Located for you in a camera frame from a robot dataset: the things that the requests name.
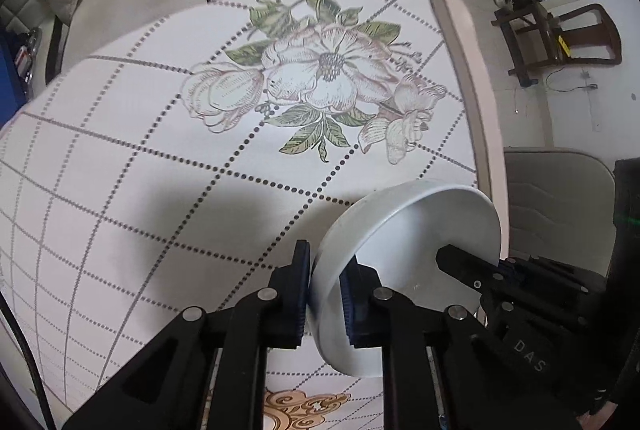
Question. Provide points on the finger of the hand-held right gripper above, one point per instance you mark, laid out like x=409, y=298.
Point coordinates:
x=465, y=272
x=550, y=272

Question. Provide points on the small patterned cup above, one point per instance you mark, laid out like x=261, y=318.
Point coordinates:
x=504, y=1

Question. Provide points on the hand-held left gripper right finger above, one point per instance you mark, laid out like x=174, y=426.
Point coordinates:
x=350, y=315

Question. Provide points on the dark wooden chair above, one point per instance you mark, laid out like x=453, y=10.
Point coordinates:
x=590, y=39

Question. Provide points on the beige cushioned chair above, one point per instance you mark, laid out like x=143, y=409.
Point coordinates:
x=550, y=200

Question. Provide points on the white bowl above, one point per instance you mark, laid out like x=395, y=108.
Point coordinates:
x=400, y=230

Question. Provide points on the floral printed tablecloth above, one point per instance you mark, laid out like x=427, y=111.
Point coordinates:
x=150, y=210

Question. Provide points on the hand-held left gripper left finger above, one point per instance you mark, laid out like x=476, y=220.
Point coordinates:
x=300, y=305

